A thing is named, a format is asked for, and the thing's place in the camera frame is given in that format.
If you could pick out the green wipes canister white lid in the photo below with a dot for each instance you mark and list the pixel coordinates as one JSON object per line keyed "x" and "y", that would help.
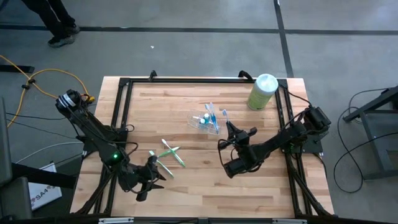
{"x": 262, "y": 90}

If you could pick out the dark metal stand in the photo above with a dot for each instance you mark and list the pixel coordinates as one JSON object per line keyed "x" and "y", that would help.
{"x": 373, "y": 105}

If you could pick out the black metal beam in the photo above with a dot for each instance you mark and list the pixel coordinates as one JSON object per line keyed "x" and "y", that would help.
{"x": 46, "y": 178}

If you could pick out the silver rail bracket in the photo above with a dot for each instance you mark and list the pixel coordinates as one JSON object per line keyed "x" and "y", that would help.
{"x": 289, "y": 221}
{"x": 116, "y": 220}

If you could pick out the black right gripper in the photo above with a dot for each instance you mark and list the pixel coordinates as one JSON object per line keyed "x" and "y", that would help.
{"x": 252, "y": 131}

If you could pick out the person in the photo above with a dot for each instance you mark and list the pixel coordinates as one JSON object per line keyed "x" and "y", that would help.
{"x": 53, "y": 15}

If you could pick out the black aluminium table frame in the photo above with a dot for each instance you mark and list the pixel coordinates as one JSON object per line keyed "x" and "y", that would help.
{"x": 186, "y": 80}

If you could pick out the white printed sign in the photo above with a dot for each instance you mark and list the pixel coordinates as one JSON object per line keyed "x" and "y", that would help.
{"x": 43, "y": 193}

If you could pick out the dark grey cabinet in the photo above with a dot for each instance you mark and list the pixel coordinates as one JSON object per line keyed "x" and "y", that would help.
{"x": 12, "y": 199}

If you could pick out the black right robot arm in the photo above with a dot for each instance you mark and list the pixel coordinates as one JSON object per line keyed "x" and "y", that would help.
{"x": 280, "y": 140}

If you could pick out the blue white toothbrush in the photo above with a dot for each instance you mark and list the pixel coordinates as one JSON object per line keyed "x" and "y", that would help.
{"x": 214, "y": 118}
{"x": 207, "y": 108}
{"x": 224, "y": 112}

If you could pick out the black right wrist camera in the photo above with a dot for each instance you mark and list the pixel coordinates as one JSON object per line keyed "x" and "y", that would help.
{"x": 242, "y": 139}

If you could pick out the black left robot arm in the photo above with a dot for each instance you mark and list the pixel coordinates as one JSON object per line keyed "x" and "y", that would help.
{"x": 93, "y": 130}

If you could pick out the black camera mount rail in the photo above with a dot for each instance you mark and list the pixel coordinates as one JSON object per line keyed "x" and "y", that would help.
{"x": 155, "y": 221}

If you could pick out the clear acrylic organizer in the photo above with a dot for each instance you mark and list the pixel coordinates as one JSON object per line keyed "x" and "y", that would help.
{"x": 194, "y": 124}

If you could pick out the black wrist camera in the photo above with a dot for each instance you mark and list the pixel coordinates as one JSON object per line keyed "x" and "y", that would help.
{"x": 138, "y": 177}
{"x": 242, "y": 139}

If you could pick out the black flat floor bar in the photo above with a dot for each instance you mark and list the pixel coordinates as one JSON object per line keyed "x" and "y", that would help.
{"x": 18, "y": 68}

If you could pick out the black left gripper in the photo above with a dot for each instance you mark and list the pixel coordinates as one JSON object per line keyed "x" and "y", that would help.
{"x": 149, "y": 161}

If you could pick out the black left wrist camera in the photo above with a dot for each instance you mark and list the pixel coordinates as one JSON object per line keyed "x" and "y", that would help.
{"x": 138, "y": 177}

